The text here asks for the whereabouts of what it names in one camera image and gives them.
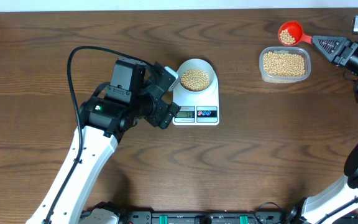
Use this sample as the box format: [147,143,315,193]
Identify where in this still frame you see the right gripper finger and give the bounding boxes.
[314,42,340,62]
[311,35,347,47]

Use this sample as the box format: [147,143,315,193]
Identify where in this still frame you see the red plastic measuring scoop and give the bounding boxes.
[278,21,312,46]

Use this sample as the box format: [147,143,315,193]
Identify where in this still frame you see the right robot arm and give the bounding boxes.
[288,35,358,223]

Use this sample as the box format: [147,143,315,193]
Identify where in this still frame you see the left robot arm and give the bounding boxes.
[28,58,180,223]

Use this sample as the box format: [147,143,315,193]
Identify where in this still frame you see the soybeans in scoop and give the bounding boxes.
[279,29,296,45]

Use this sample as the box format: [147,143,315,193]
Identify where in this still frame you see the white digital kitchen scale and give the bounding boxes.
[172,70,220,126]

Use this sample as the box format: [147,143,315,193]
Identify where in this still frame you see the soybeans in bowl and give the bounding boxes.
[181,69,209,91]

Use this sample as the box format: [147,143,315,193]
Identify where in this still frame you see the grey round bowl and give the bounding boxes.
[177,58,218,93]

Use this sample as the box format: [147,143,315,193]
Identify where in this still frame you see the pile of soybeans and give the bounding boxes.
[262,52,306,77]

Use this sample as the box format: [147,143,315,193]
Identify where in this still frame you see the clear plastic container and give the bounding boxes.
[259,47,311,83]

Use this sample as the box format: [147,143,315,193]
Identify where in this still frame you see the left black cable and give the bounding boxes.
[42,45,155,224]

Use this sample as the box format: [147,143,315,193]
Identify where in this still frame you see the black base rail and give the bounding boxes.
[79,210,358,224]

